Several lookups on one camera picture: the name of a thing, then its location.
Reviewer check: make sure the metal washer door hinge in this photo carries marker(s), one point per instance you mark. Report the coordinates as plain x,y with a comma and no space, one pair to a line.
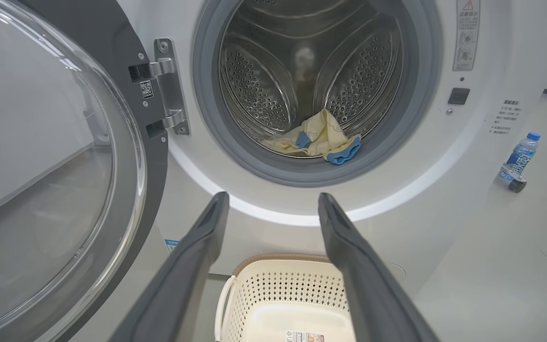
171,90

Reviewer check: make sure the cream perforated laundry basket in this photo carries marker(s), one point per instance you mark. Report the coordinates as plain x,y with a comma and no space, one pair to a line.
278,294

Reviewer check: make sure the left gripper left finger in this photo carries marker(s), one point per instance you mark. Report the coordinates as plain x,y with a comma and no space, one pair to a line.
183,285

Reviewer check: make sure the grey warning sticker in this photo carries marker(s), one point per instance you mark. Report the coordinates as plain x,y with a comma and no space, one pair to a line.
466,38

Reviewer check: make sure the black-rimmed glass washer door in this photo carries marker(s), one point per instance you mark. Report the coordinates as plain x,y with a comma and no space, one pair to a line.
41,190

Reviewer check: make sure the blue-capped water bottle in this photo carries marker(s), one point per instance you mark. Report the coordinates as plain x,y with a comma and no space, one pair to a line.
523,152

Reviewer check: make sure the cream garment with line drawing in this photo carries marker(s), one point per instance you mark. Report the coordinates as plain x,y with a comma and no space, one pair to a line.
278,142

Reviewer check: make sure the printed text notice on washer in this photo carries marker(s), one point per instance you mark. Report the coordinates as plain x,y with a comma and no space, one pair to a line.
506,118

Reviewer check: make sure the metal leg with caster wheel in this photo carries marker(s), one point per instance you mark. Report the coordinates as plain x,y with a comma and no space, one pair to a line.
516,183

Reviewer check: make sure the printed basket label sticker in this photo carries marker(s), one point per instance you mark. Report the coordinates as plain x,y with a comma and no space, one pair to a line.
304,337

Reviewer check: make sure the white front-load washing machine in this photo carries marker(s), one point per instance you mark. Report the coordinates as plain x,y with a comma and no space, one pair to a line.
444,190

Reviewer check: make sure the white QR sticker on door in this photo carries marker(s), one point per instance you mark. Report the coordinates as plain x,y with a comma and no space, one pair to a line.
146,90

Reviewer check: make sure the blue energy label sticker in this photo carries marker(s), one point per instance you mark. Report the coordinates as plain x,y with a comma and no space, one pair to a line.
171,246

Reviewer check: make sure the black door latch socket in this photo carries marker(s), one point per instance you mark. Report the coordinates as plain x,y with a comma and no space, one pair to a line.
458,96

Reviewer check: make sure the cream garment with blue cuffs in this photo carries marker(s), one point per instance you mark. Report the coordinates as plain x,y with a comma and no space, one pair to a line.
325,135

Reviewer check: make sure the steel washer drum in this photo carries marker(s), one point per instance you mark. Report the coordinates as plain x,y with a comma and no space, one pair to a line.
264,71

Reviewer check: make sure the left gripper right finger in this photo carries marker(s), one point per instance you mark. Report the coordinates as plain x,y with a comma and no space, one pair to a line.
368,294

